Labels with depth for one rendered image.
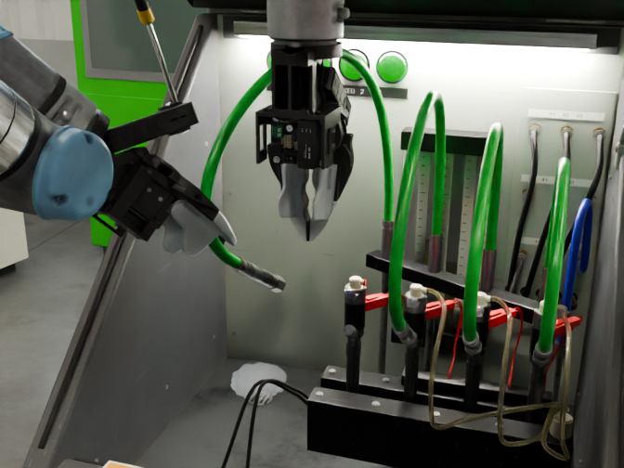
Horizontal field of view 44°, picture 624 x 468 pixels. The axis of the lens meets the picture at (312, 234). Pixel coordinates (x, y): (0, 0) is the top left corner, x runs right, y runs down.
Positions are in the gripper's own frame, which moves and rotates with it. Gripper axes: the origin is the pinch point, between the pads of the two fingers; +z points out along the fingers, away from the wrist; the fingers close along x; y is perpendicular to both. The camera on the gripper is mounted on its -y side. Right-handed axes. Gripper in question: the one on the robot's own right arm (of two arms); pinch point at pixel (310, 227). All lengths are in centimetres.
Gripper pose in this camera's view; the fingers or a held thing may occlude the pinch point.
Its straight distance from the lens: 84.6
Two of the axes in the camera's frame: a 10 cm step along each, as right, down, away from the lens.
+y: -3.0, 3.2, -9.0
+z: -0.1, 9.4, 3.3
